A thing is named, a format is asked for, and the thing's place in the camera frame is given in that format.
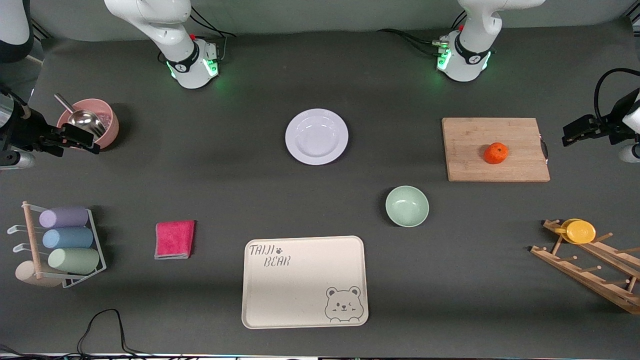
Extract white wire cup rack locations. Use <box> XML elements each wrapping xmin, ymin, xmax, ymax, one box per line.
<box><xmin>7</xmin><ymin>202</ymin><xmax>107</xmax><ymax>289</ymax></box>

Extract green bowl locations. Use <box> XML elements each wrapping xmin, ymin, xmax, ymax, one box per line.
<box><xmin>385</xmin><ymin>185</ymin><xmax>430</xmax><ymax>228</ymax></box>

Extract black floor cable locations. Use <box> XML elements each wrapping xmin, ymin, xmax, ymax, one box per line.
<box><xmin>0</xmin><ymin>308</ymin><xmax>241</xmax><ymax>360</ymax></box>

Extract pink folded cloth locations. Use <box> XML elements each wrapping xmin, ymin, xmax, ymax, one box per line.
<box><xmin>154</xmin><ymin>220</ymin><xmax>196</xmax><ymax>260</ymax></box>

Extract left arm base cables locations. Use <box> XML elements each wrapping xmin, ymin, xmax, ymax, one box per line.
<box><xmin>377</xmin><ymin>10</ymin><xmax>468</xmax><ymax>57</ymax></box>

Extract beige bear print tray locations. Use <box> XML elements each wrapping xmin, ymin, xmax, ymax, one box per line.
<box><xmin>242</xmin><ymin>235</ymin><xmax>369</xmax><ymax>329</ymax></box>

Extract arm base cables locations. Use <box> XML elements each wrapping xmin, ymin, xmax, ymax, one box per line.
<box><xmin>190</xmin><ymin>5</ymin><xmax>237</xmax><ymax>66</ymax></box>
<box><xmin>377</xmin><ymin>10</ymin><xmax>468</xmax><ymax>57</ymax></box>

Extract wooden peg drying rack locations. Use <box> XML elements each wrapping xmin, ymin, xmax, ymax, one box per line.
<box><xmin>530</xmin><ymin>219</ymin><xmax>640</xmax><ymax>315</ymax></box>

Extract wooden cutting board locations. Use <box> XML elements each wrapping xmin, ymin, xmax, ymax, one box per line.
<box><xmin>442</xmin><ymin>117</ymin><xmax>551</xmax><ymax>183</ymax></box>

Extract purple cup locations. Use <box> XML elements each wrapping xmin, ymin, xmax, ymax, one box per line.
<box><xmin>39</xmin><ymin>207</ymin><xmax>90</xmax><ymax>229</ymax></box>

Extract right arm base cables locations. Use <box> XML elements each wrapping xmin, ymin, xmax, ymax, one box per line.
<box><xmin>190</xmin><ymin>5</ymin><xmax>237</xmax><ymax>66</ymax></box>

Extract metal scoop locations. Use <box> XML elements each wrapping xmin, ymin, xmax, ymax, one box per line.
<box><xmin>54</xmin><ymin>93</ymin><xmax>107</xmax><ymax>142</ymax></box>

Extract yellow cup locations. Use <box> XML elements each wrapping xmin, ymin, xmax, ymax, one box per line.
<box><xmin>555</xmin><ymin>218</ymin><xmax>597</xmax><ymax>245</ymax></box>

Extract pink bowl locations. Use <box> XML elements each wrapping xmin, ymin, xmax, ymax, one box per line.
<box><xmin>56</xmin><ymin>98</ymin><xmax>120</xmax><ymax>151</ymax></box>

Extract wooden rack dowel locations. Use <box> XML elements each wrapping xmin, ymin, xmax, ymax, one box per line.
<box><xmin>22</xmin><ymin>201</ymin><xmax>43</xmax><ymax>279</ymax></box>

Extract green cup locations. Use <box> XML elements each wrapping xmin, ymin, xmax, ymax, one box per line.
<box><xmin>48</xmin><ymin>247</ymin><xmax>101</xmax><ymax>275</ymax></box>

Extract blue cup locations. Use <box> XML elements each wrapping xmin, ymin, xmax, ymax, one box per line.
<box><xmin>42</xmin><ymin>227</ymin><xmax>95</xmax><ymax>250</ymax></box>

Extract orange fruit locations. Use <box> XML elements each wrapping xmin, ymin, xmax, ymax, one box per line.
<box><xmin>483</xmin><ymin>142</ymin><xmax>509</xmax><ymax>165</ymax></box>

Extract beige cup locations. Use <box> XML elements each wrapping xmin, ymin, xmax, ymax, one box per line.
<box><xmin>15</xmin><ymin>260</ymin><xmax>63</xmax><ymax>288</ymax></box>

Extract white round plate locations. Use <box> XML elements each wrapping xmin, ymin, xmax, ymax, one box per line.
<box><xmin>285</xmin><ymin>108</ymin><xmax>349</xmax><ymax>166</ymax></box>

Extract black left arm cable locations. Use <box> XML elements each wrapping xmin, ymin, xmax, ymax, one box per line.
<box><xmin>593</xmin><ymin>68</ymin><xmax>640</xmax><ymax>123</ymax></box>

